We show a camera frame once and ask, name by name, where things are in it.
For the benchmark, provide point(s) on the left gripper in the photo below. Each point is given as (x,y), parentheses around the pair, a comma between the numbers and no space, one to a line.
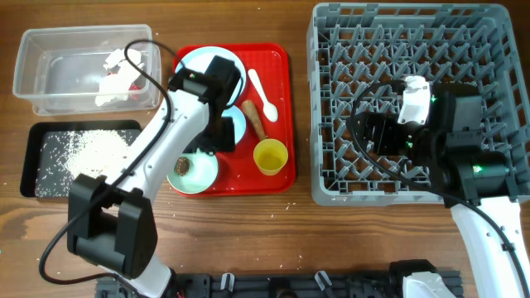
(225,142)

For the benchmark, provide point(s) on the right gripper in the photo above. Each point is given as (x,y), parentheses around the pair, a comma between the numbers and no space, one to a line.
(386,123)

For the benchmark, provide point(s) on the light blue rice bowl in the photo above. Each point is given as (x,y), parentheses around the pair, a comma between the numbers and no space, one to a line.
(239,121)

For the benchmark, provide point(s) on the light green bowl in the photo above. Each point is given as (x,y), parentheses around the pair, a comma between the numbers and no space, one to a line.
(204,169)

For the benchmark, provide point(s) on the dark brown food lump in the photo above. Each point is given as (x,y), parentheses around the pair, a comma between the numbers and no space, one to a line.
(182,166)

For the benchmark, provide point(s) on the yellow plastic cup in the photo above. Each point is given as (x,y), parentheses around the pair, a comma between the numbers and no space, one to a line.
(270,156)

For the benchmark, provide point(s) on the white plastic spoon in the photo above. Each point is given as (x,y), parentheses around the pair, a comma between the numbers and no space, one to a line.
(269,109)

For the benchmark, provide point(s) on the red ketchup packet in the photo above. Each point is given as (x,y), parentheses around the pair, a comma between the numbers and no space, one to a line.
(134,87)

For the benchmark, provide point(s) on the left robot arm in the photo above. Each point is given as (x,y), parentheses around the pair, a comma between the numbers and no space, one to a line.
(110,219)

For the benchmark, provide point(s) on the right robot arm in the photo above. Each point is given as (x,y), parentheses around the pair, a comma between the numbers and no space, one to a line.
(439,127)

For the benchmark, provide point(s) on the grey dishwasher rack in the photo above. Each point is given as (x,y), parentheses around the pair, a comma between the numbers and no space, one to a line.
(352,45)

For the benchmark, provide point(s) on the red serving tray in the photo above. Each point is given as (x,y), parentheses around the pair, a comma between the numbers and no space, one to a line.
(238,173)

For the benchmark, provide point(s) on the large light blue plate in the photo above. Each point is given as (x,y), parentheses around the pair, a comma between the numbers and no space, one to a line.
(199,59)

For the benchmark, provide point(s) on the clear plastic bin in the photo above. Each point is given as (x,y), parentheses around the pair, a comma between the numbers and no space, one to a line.
(58,69)

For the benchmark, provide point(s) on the black plastic tray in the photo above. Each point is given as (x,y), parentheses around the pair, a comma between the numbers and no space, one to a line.
(35,141)

